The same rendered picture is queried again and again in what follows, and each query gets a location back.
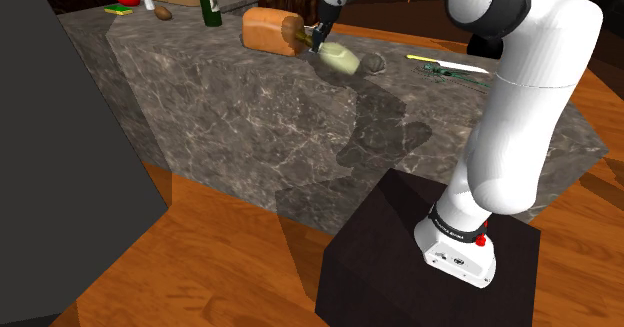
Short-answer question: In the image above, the dark green wine bottle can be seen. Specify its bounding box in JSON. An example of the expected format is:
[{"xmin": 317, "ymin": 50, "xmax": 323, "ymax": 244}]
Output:
[{"xmin": 195, "ymin": 0, "xmax": 224, "ymax": 28}]

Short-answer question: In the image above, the grey-brown round lump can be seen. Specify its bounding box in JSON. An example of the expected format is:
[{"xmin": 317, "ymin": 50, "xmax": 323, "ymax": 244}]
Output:
[{"xmin": 360, "ymin": 52, "xmax": 388, "ymax": 76}]

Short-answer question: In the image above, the dark robot stand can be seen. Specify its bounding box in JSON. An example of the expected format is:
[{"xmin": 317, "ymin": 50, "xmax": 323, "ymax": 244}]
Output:
[{"xmin": 314, "ymin": 167, "xmax": 542, "ymax": 327}]

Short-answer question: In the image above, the dark grey cabinet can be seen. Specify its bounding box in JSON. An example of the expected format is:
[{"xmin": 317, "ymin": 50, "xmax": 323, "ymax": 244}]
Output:
[{"xmin": 0, "ymin": 0, "xmax": 170, "ymax": 326}]

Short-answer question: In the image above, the pale green bottle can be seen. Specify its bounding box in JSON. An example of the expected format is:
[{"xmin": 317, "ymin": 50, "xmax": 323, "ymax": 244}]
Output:
[{"xmin": 293, "ymin": 27, "xmax": 362, "ymax": 78}]

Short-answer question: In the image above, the dark green utensil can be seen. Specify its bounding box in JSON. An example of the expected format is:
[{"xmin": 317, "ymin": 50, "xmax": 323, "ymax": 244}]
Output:
[{"xmin": 420, "ymin": 63, "xmax": 490, "ymax": 89}]

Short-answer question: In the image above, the brown bread loaf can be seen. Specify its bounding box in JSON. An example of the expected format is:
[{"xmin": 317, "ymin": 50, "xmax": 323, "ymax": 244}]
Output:
[{"xmin": 241, "ymin": 6, "xmax": 306, "ymax": 58}]

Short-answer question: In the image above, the yellow-handled knife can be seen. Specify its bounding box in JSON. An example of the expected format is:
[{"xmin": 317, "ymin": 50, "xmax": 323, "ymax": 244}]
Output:
[{"xmin": 405, "ymin": 53, "xmax": 491, "ymax": 76}]

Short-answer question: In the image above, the green and yellow sponge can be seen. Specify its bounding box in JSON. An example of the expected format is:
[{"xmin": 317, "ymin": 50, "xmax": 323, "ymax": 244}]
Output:
[{"xmin": 103, "ymin": 3, "xmax": 134, "ymax": 17}]

